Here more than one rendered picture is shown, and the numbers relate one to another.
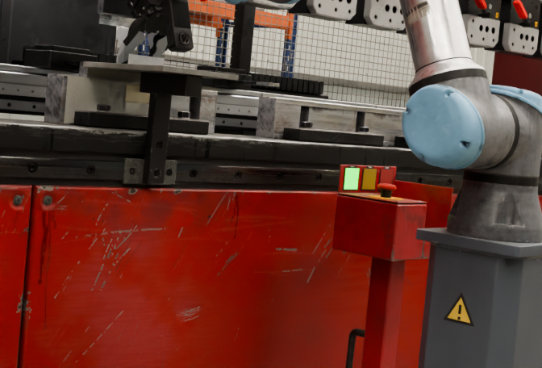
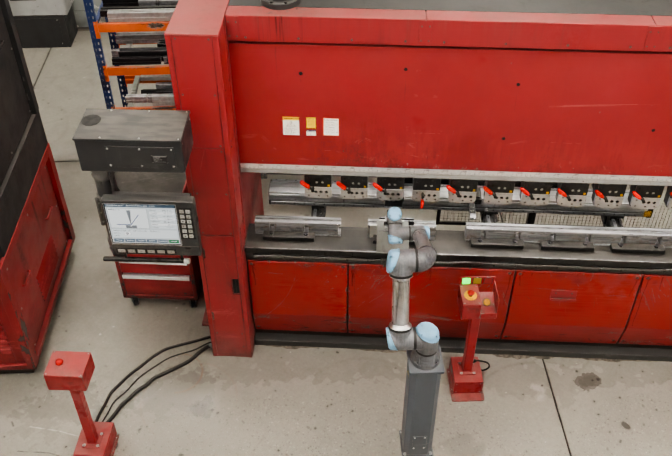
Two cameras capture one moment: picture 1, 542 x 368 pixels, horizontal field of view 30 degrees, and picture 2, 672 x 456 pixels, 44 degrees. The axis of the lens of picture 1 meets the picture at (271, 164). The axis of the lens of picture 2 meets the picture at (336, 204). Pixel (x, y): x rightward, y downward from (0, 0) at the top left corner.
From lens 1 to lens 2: 3.83 m
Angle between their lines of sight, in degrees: 56
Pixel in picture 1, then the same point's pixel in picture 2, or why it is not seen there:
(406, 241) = (468, 314)
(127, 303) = (384, 292)
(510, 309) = (413, 382)
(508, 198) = (418, 357)
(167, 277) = not seen: hidden behind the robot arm
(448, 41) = (395, 320)
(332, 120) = (500, 234)
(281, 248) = (453, 283)
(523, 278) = (417, 377)
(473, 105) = (392, 341)
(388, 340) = (471, 333)
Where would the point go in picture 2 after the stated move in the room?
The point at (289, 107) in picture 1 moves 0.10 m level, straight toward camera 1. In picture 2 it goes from (474, 231) to (463, 239)
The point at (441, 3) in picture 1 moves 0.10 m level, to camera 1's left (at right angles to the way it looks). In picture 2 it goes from (396, 309) to (381, 298)
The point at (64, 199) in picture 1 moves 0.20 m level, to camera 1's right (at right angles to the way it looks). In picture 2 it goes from (358, 267) to (383, 285)
